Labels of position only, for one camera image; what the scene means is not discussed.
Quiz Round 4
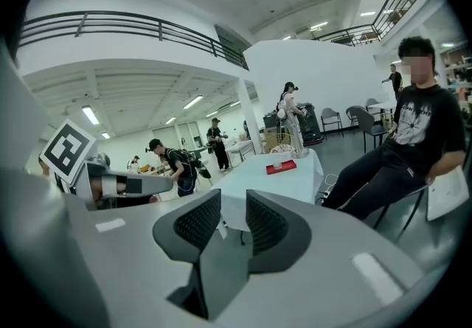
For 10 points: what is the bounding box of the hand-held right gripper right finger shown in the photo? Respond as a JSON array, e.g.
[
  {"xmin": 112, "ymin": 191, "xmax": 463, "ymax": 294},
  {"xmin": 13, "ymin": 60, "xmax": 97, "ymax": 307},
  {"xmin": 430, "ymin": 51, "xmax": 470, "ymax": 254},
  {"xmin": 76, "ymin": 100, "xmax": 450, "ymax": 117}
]
[{"xmin": 215, "ymin": 189, "xmax": 425, "ymax": 328}]

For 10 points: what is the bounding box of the metal frame white table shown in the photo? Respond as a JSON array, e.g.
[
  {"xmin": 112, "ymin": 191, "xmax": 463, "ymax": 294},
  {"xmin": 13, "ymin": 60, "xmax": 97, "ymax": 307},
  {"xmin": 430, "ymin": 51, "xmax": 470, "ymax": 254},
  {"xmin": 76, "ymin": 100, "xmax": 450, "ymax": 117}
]
[{"xmin": 223, "ymin": 139, "xmax": 256, "ymax": 164}]

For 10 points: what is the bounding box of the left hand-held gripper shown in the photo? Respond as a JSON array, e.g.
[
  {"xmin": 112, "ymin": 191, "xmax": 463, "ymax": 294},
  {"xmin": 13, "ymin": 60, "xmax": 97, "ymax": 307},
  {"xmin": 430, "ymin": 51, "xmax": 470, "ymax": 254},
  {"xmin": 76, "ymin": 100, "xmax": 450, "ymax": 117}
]
[{"xmin": 39, "ymin": 119, "xmax": 174, "ymax": 212}]

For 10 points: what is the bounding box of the gold wire chair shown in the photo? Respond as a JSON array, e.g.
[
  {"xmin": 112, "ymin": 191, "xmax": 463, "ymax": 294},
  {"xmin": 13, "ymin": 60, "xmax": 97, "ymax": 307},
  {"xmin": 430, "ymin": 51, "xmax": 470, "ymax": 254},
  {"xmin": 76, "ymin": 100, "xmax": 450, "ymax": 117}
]
[{"xmin": 264, "ymin": 132, "xmax": 296, "ymax": 155}]

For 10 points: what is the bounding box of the white cable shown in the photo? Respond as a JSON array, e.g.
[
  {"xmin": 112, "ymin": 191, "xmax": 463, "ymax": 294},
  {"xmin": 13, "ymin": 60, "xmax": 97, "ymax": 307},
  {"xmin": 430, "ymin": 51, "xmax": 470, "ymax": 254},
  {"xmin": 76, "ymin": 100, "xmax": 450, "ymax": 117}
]
[{"xmin": 323, "ymin": 172, "xmax": 339, "ymax": 195}]

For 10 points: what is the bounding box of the white round-edged table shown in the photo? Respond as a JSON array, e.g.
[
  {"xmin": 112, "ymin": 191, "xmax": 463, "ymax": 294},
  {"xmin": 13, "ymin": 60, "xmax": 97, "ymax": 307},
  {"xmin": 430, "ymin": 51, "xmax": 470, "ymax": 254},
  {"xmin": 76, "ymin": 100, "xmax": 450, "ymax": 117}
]
[{"xmin": 367, "ymin": 100, "xmax": 398, "ymax": 114}]

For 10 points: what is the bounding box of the dark grey chair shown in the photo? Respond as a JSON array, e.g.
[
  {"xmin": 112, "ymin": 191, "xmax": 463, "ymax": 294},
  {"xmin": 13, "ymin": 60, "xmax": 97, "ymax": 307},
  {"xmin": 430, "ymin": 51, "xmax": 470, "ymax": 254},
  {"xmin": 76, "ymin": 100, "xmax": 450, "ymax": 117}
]
[
  {"xmin": 319, "ymin": 107, "xmax": 344, "ymax": 138},
  {"xmin": 346, "ymin": 105, "xmax": 389, "ymax": 153}
]

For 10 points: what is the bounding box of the white column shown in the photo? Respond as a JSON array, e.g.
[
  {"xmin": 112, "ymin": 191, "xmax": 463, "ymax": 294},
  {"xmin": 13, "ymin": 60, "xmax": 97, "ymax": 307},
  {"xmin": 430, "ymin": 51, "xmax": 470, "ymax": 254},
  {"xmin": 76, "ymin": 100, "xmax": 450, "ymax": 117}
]
[{"xmin": 235, "ymin": 77, "xmax": 267, "ymax": 160}]

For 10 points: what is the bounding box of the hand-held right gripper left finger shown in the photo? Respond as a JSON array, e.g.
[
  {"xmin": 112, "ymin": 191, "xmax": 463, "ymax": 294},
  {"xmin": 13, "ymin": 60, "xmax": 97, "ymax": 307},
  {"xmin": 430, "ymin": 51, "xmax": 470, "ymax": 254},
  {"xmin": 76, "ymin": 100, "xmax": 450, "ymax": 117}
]
[{"xmin": 66, "ymin": 189, "xmax": 222, "ymax": 328}]

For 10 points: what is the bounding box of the light blue tablecloth table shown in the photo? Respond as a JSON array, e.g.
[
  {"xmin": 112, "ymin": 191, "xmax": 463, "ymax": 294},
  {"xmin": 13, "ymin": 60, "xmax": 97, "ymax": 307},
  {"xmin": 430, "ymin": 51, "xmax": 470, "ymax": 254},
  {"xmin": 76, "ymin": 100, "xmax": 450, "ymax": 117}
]
[{"xmin": 212, "ymin": 147, "xmax": 325, "ymax": 234}]

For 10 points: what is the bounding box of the black balcony railing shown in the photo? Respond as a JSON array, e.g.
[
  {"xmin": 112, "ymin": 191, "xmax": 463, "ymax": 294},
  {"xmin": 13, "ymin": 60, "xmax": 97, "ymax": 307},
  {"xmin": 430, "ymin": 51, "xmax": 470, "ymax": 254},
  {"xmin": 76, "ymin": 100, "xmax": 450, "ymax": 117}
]
[
  {"xmin": 312, "ymin": 0, "xmax": 433, "ymax": 48},
  {"xmin": 20, "ymin": 10, "xmax": 251, "ymax": 71}
]

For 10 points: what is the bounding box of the red tray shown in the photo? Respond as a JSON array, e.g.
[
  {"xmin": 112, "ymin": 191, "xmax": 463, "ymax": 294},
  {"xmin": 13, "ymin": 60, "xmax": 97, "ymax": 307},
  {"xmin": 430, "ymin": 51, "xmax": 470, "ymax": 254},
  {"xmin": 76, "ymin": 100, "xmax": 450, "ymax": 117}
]
[{"xmin": 265, "ymin": 159, "xmax": 298, "ymax": 176}]

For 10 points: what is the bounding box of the black wheeled machine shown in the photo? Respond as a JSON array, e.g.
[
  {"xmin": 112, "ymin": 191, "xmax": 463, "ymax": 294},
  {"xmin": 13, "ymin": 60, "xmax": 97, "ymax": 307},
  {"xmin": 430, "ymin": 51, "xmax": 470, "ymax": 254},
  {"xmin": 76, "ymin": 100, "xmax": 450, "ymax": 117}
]
[{"xmin": 296, "ymin": 102, "xmax": 325, "ymax": 146}]

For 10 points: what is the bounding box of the black-legged chair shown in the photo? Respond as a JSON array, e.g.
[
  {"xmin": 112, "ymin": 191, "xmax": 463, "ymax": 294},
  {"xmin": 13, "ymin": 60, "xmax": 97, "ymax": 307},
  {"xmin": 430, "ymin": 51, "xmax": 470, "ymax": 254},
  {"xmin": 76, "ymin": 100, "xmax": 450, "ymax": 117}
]
[{"xmin": 372, "ymin": 156, "xmax": 471, "ymax": 243}]

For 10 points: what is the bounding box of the long ceiling light tube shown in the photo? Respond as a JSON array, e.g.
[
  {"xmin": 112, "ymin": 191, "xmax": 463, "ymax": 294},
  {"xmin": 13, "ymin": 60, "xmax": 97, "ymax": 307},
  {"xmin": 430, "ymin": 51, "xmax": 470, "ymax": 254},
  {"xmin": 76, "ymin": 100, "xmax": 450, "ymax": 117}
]
[
  {"xmin": 182, "ymin": 94, "xmax": 205, "ymax": 110},
  {"xmin": 80, "ymin": 105, "xmax": 101, "ymax": 126}
]

